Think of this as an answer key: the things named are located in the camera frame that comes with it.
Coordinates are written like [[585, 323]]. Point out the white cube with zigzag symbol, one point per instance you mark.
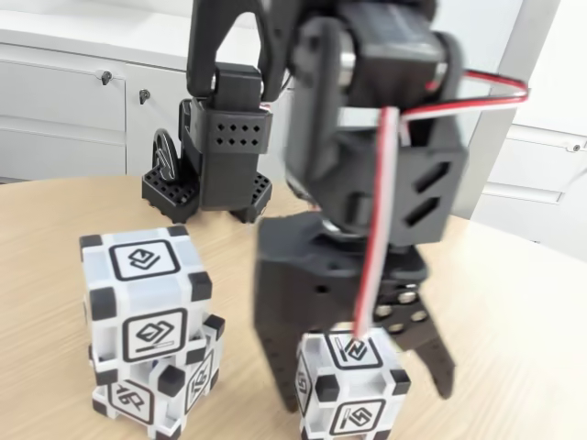
[[362, 414]]

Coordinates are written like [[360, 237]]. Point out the silver cabinet lock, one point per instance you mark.
[[575, 147]]

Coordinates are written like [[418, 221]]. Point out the small key in cabinet lock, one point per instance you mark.
[[144, 95], [107, 78]]

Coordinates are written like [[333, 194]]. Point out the white cube with lamp symbol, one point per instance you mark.
[[133, 399]]

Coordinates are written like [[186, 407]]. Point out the white cube with layered-squares symbol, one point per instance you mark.
[[142, 261]]

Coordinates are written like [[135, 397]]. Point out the grey metal pillar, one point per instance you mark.
[[523, 36]]

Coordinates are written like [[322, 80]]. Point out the white drawer cabinet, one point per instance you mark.
[[527, 183]]

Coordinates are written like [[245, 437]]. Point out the black round clamp disc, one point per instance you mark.
[[162, 156]]

